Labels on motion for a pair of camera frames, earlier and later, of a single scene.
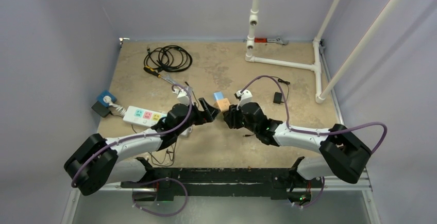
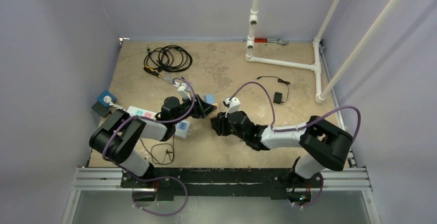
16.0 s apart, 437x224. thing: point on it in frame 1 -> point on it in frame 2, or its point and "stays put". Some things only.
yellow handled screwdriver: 151,71 stays put
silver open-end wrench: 169,78 stays put
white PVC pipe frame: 321,94 stays put
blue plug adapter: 218,96 -> 209,99
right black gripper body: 233,114 -> 224,125
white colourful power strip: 147,118 stays put
